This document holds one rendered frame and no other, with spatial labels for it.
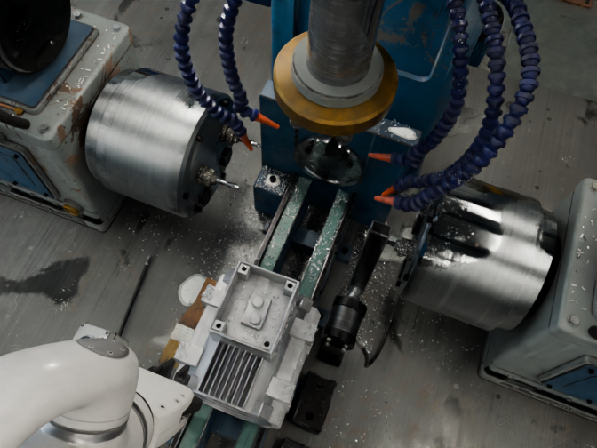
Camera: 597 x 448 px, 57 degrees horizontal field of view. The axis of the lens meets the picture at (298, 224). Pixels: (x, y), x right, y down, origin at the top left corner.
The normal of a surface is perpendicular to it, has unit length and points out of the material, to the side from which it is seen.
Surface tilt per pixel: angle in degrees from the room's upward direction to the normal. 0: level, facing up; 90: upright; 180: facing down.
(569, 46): 0
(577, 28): 0
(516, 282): 39
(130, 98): 6
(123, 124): 24
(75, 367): 51
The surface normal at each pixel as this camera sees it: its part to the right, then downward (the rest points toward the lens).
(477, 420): 0.04, -0.44
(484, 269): -0.19, 0.19
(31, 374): 0.25, -0.84
